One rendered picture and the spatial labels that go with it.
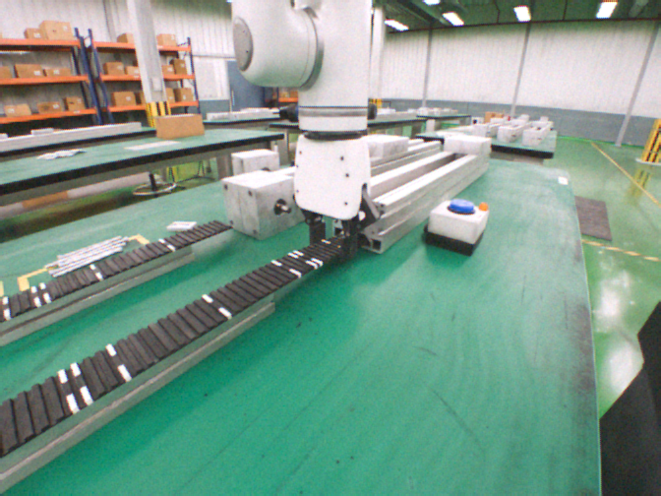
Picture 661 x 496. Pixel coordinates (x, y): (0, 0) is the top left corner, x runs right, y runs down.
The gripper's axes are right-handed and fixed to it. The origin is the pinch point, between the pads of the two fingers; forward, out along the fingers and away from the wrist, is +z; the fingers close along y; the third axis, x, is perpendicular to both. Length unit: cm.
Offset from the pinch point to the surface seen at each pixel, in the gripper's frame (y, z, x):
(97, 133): -335, 0, 45
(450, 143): -3, -8, 63
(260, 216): -14.0, -1.4, -2.1
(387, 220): 5.0, -2.4, 7.1
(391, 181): -2.2, -4.2, 22.3
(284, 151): -221, 33, 196
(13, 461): 2.1, 1.0, -38.1
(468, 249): 16.4, 1.9, 14.5
